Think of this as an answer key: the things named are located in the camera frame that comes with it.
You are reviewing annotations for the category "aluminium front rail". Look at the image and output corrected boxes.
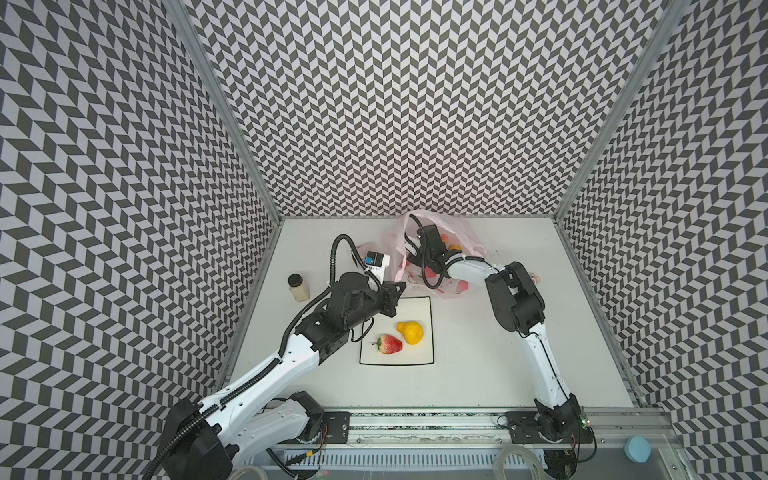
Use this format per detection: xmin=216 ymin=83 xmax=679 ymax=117
xmin=325 ymin=407 xmax=682 ymax=449

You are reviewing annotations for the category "clear tube loop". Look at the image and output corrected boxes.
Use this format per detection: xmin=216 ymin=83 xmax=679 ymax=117
xmin=492 ymin=444 xmax=547 ymax=480

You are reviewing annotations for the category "teal round cap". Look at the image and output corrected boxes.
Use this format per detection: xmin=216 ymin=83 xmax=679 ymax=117
xmin=623 ymin=435 xmax=653 ymax=464

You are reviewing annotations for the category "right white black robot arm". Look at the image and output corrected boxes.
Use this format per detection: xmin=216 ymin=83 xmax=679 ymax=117
xmin=403 ymin=214 xmax=589 ymax=443

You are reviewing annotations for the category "pink plastic bag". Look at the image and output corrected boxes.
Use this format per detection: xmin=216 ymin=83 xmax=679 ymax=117
xmin=380 ymin=210 xmax=495 ymax=298

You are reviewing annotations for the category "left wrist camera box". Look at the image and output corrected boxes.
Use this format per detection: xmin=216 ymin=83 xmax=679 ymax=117
xmin=364 ymin=251 xmax=390 ymax=283

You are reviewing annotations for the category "small jar black lid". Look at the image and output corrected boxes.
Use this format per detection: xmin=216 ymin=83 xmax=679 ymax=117
xmin=287 ymin=273 xmax=310 ymax=302

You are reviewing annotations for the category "fake strawberry with leaves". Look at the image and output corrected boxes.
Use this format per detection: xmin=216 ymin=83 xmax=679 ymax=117
xmin=372 ymin=334 xmax=403 ymax=355

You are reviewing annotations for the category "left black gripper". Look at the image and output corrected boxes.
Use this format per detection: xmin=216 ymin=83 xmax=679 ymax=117
xmin=345 ymin=280 xmax=408 ymax=331

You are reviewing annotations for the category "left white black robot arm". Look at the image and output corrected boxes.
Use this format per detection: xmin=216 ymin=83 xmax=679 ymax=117
xmin=142 ymin=272 xmax=406 ymax=479

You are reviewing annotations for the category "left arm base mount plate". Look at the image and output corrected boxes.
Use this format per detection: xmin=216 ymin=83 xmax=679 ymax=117
xmin=287 ymin=410 xmax=352 ymax=446

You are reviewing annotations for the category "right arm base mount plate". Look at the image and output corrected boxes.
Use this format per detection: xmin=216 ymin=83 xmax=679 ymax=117
xmin=497 ymin=410 xmax=595 ymax=448

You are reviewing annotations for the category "white square plate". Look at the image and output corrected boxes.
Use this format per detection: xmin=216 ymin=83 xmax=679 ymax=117
xmin=359 ymin=297 xmax=435 ymax=367

